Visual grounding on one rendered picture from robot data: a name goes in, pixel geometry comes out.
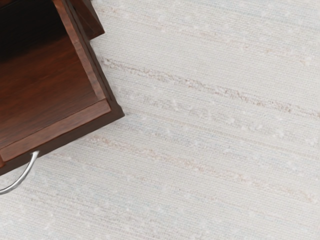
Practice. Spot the dark wooden cabinet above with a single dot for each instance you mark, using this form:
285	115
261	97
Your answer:
87	22

